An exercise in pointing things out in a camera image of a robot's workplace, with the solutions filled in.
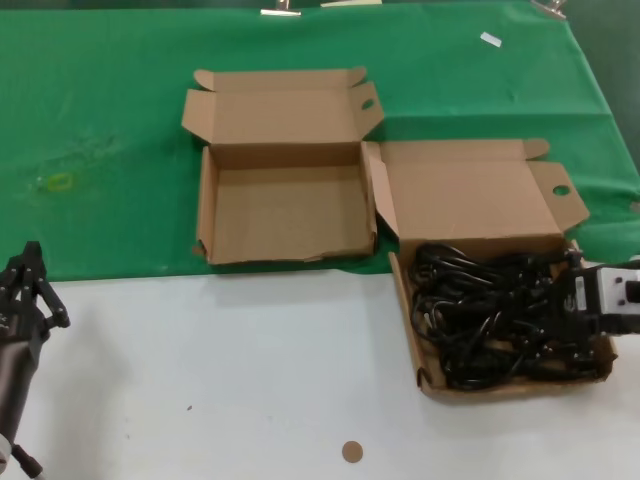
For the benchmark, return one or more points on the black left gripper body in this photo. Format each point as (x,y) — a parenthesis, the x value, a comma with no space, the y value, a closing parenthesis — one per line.
(17,327)

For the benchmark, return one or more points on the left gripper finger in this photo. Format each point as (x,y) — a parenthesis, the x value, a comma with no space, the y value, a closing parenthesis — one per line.
(35,265)
(11,280)

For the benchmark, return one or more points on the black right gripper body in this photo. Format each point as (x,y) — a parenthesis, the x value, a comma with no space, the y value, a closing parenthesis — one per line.
(575,305)

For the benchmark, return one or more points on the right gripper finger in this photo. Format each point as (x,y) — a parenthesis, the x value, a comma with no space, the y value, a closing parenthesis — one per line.
(585,346)
(573,260)

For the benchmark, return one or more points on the brown cardboard box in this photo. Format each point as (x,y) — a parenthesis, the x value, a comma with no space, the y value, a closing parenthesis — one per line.
(465,200)

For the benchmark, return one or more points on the cardboard box with torn rim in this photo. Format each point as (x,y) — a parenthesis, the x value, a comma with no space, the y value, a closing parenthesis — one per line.
(280,210)

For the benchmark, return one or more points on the green table cloth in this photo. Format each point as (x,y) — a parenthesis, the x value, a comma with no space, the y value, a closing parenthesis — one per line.
(100,100)

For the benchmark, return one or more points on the metal table clip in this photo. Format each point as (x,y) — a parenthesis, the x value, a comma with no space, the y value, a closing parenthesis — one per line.
(280,11)
(550,9)

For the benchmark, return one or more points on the brown round cardboard disc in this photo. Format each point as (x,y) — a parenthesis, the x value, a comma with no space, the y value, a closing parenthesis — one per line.
(352,452)

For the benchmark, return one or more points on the cream board edge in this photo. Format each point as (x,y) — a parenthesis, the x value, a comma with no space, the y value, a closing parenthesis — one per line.
(350,3)

